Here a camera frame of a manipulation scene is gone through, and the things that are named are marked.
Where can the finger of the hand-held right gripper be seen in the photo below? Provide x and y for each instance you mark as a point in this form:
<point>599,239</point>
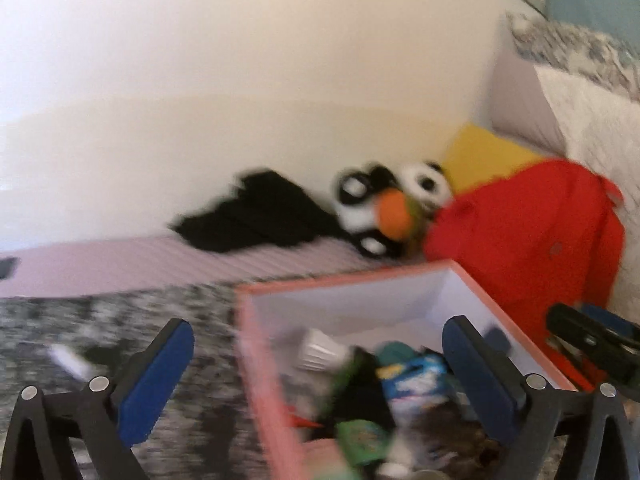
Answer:
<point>590,345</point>

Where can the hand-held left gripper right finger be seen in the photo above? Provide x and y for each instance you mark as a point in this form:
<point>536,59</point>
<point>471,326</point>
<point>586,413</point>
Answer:
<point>480,385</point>

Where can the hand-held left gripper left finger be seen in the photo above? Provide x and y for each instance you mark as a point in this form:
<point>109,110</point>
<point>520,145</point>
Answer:
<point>155,385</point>

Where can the brown fuzzy item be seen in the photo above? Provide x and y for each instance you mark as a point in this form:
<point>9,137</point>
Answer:
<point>450,435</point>

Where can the blue and white packet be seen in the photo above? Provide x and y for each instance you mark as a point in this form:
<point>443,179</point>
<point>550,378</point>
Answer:
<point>415,382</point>

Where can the teal glasses case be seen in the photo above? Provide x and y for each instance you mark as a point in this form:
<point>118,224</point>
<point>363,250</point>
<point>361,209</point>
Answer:
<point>395,352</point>

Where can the pink storage box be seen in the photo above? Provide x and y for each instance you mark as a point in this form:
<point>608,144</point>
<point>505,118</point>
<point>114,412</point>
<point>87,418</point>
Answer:
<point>270,385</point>

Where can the small black cloth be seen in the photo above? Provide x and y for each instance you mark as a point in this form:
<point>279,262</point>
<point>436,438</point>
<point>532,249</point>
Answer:
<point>360,395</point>

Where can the green rounded tin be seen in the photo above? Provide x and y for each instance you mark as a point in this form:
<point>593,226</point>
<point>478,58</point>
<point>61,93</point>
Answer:
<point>365,442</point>

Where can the small red item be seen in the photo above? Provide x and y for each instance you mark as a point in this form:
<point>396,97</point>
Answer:
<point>305,419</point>

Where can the white light bulb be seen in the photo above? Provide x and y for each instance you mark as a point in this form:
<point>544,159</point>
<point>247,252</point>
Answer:
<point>322,352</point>

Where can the white tube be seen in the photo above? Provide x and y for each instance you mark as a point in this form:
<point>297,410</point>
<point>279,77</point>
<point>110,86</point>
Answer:
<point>70,360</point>

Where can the lilac striped bed sheet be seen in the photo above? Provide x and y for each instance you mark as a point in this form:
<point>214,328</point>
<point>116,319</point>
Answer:
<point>150,265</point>

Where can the speckled grey blanket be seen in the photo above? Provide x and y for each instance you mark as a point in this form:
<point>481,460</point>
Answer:
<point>50,320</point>

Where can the red backpack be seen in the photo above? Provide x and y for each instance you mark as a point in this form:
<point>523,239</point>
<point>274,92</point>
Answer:
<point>525,230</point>

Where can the black phone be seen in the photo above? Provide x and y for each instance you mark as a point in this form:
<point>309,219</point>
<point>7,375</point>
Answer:
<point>7,267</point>

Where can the black garment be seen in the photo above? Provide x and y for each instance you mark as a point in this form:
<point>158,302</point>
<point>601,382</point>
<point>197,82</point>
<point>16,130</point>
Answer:
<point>260,215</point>

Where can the panda plush toy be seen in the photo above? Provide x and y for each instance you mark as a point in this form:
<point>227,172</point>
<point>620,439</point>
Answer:
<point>425,180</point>

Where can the yellow pillow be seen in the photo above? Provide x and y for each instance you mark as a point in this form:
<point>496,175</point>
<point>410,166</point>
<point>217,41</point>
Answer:
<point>480,155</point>

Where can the white quilted blanket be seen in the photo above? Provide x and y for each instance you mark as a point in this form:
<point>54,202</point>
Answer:
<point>600,125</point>

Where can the grey patterned pillow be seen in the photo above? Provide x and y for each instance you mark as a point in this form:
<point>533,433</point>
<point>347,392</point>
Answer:
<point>565,45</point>

